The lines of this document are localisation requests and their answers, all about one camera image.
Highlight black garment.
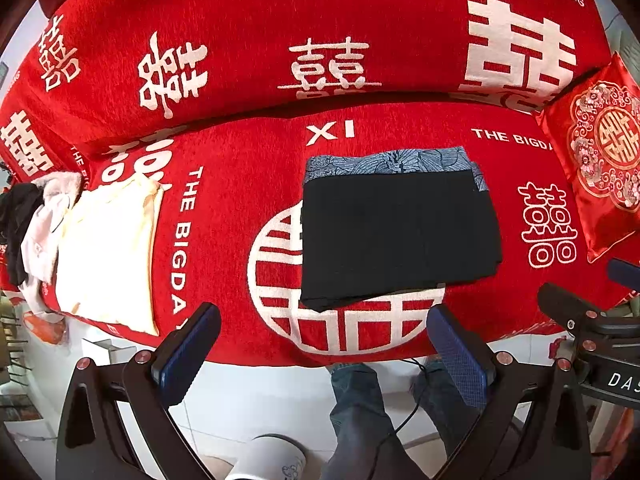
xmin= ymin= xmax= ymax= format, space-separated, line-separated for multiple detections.
xmin=0 ymin=182 xmax=46 ymax=287

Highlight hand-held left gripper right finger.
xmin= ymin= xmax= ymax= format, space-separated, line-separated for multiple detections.
xmin=426 ymin=304 xmax=593 ymax=480

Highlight black cable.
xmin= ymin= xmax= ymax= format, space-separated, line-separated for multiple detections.
xmin=382 ymin=357 xmax=441 ymax=442

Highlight person's right leg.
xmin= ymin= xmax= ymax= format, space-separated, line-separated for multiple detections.
xmin=410 ymin=357 xmax=483 ymax=461

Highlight red printed blanket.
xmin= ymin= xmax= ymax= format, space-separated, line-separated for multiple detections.
xmin=0 ymin=0 xmax=640 ymax=372

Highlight black pants with blue waistband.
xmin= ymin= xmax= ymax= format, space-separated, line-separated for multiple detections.
xmin=299 ymin=146 xmax=503 ymax=313

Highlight pale pink garment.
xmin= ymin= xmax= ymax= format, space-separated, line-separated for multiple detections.
xmin=19 ymin=171 xmax=83 ymax=317

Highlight cream folded cloth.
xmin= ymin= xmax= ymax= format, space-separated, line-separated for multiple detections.
xmin=54 ymin=176 xmax=165 ymax=337

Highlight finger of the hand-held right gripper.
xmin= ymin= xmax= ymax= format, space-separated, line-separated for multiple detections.
xmin=537 ymin=282 xmax=608 ymax=333
xmin=606 ymin=257 xmax=640 ymax=294

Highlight white printed cup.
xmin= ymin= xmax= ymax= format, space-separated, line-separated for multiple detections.
xmin=227 ymin=434 xmax=307 ymax=480

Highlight white box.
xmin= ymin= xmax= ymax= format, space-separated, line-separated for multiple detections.
xmin=80 ymin=337 xmax=161 ymax=368

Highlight red embroidered cushion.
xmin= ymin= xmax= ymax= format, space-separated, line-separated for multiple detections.
xmin=534 ymin=52 xmax=640 ymax=263

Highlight orange plastic bag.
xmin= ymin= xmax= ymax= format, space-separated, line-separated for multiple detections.
xmin=22 ymin=310 xmax=69 ymax=346

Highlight person's left leg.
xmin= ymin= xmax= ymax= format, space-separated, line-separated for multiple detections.
xmin=322 ymin=362 xmax=401 ymax=480

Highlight person's leg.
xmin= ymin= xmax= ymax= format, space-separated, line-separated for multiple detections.
xmin=410 ymin=357 xmax=483 ymax=461
xmin=322 ymin=362 xmax=401 ymax=480

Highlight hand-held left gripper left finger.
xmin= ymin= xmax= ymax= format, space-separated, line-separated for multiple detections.
xmin=55 ymin=302 xmax=223 ymax=480

